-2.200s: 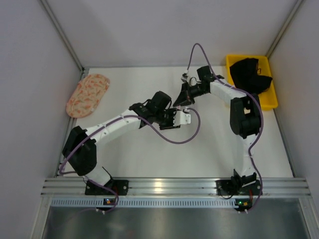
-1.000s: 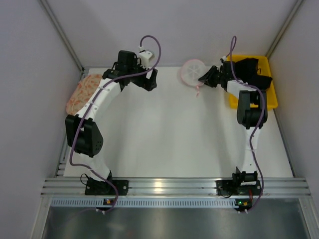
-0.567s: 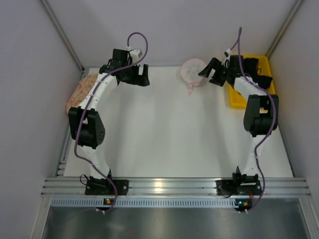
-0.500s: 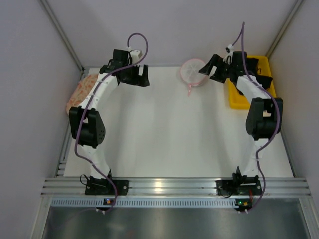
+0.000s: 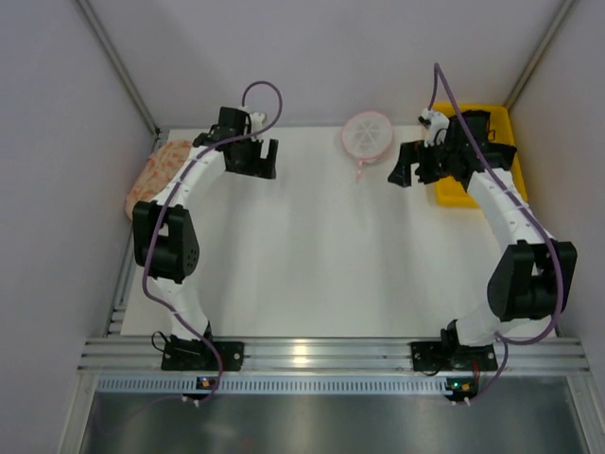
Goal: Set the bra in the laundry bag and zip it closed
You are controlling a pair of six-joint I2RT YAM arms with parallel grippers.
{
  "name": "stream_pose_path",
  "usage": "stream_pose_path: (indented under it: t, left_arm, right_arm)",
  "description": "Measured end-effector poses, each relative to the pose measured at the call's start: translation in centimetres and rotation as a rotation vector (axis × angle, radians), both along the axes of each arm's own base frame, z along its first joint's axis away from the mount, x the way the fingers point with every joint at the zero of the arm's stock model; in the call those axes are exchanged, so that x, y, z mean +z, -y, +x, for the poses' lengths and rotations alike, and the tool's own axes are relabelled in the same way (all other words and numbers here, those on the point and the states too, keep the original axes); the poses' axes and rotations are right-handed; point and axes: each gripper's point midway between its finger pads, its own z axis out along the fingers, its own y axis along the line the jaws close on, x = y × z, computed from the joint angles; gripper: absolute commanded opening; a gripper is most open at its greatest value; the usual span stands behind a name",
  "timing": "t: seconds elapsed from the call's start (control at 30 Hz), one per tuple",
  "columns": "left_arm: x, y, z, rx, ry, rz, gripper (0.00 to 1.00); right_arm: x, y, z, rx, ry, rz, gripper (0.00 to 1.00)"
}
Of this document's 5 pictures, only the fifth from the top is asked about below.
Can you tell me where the orange patterned laundry bag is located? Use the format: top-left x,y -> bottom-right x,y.
125,140 -> 192,220

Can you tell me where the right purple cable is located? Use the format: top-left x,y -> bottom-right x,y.
427,62 -> 567,407

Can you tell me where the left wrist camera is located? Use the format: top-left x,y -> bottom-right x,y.
250,112 -> 267,141

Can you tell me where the aluminium frame rail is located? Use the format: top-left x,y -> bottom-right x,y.
77,337 -> 591,376

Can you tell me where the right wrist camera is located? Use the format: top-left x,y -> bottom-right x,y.
419,108 -> 450,148

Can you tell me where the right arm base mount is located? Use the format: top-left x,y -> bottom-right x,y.
410,340 -> 498,375

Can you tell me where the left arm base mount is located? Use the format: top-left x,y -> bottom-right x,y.
161,338 -> 245,372

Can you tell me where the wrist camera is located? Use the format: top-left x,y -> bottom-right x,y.
419,108 -> 450,148
250,112 -> 267,141

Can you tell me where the purple cable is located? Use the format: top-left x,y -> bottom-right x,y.
141,80 -> 285,407
427,62 -> 567,407

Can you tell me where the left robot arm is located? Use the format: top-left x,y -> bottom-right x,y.
132,105 -> 278,343

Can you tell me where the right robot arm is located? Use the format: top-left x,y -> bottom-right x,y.
388,109 -> 578,347

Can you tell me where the perforated cable duct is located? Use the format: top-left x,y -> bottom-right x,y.
96,375 -> 453,395

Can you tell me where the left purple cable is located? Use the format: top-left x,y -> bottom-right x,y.
141,80 -> 285,407

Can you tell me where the yellow plastic tray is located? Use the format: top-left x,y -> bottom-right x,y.
432,102 -> 528,208

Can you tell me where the black bra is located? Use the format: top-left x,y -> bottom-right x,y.
450,110 -> 517,173

